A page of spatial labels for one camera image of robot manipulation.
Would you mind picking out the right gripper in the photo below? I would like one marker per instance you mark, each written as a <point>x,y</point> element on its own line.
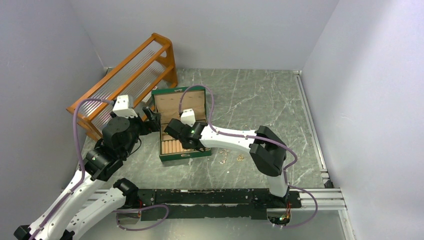
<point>183,146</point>

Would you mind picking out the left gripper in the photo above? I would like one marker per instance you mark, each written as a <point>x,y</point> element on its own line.
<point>153,124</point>

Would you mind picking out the green jewelry box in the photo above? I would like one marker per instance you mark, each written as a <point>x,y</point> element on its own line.
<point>170,103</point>

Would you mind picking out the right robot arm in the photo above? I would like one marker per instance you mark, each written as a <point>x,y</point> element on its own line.
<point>266,149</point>

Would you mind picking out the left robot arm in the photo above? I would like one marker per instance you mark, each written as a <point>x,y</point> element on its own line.
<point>66,219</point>

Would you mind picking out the gold earring cluster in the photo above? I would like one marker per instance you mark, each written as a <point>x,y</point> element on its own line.
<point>225,151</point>

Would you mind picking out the orange wooden rack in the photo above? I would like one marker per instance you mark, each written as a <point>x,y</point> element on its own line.
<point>148,65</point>

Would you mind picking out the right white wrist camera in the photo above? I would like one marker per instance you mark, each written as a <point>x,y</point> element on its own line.
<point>188,117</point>

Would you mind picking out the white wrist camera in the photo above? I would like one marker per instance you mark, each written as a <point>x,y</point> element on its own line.
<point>188,117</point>
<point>124,107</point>

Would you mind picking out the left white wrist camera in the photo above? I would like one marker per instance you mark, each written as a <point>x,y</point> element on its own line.
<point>124,107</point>

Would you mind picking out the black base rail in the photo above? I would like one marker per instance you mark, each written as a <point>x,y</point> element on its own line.
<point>252,203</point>

